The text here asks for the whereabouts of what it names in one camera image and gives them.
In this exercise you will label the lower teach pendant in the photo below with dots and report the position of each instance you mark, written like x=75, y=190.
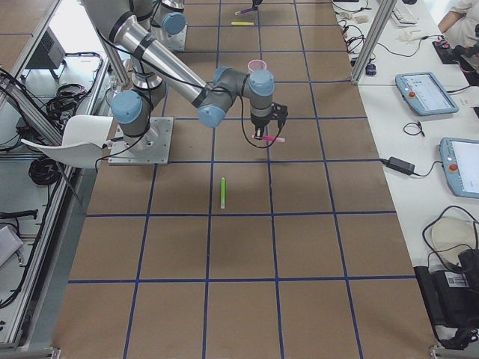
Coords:
x=460, y=163

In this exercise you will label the black power adapter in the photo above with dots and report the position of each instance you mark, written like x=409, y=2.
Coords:
x=399, y=165

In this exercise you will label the green pen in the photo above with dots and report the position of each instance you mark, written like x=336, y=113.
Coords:
x=223, y=184

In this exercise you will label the white chair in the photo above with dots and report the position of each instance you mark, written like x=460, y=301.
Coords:
x=82, y=142

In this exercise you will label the black bag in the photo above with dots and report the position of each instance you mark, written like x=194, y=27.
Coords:
x=451, y=299

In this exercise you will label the pink mesh cup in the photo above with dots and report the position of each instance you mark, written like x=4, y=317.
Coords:
x=256, y=64

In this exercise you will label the teach pendant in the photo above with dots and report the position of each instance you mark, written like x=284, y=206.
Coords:
x=424, y=94
x=460, y=163

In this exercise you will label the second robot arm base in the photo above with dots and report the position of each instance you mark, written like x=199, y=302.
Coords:
x=164, y=19

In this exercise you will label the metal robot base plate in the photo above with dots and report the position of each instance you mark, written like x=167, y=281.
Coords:
x=153, y=148

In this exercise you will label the aluminium frame post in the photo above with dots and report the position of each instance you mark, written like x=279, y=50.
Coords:
x=377, y=26

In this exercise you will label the upper teach pendant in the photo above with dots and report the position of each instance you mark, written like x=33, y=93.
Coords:
x=424, y=94

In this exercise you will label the pink pen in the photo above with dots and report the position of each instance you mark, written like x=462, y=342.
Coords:
x=270, y=139

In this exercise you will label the person in white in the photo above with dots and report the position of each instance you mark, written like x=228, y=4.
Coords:
x=459, y=23

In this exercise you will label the white keyboard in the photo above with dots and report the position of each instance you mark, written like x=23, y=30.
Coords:
x=402, y=16

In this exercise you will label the yellow pen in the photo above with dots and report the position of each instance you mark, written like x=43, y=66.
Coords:
x=236, y=23

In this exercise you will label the purple pen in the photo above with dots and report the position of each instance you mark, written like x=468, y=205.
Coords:
x=244, y=11

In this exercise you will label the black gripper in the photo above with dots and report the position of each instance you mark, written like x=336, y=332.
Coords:
x=259, y=122

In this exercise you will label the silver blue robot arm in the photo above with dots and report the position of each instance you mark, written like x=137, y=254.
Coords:
x=128, y=24

